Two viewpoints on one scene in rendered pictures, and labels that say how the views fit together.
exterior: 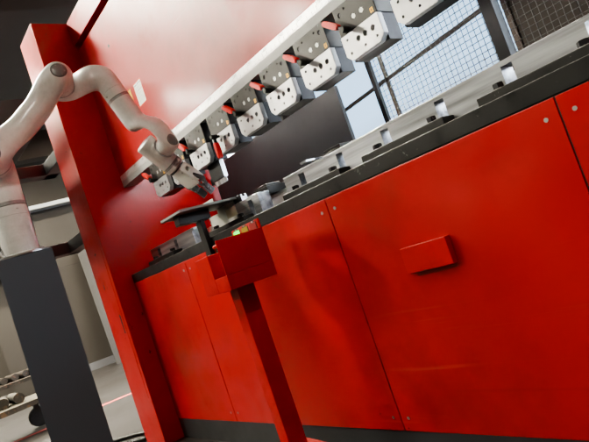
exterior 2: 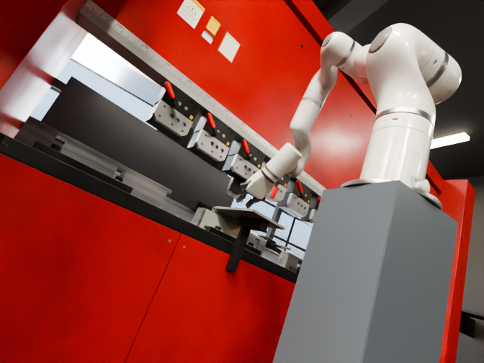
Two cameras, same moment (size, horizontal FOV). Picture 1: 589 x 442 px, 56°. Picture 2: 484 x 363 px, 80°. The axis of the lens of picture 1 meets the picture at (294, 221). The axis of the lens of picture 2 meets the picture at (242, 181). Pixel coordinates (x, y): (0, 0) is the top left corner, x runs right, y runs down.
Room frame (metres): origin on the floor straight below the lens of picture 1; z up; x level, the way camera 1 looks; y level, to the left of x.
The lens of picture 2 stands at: (2.17, 1.52, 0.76)
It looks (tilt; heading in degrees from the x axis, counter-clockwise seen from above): 18 degrees up; 276
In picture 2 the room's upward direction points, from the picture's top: 22 degrees clockwise
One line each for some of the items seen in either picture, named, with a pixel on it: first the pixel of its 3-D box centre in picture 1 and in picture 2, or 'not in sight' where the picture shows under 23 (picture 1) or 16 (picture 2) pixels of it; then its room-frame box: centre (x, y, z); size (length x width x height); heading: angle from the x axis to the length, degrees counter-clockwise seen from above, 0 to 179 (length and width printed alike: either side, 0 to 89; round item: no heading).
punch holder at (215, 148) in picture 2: (185, 162); (212, 139); (2.48, 0.38, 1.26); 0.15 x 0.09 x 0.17; 40
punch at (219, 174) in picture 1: (218, 173); (238, 189); (2.31, 0.24, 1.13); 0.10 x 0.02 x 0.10; 40
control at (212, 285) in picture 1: (231, 258); not in sight; (1.71, 0.22, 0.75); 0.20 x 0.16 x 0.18; 32
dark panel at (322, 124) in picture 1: (278, 173); (153, 172); (2.82, 0.00, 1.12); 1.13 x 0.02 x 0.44; 40
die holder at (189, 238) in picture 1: (178, 246); (101, 171); (2.73, 0.59, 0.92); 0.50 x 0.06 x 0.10; 40
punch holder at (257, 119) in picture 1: (255, 109); (295, 198); (2.02, 0.00, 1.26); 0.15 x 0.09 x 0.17; 40
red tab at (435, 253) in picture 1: (428, 255); not in sight; (1.42, -0.29, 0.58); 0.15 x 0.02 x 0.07; 40
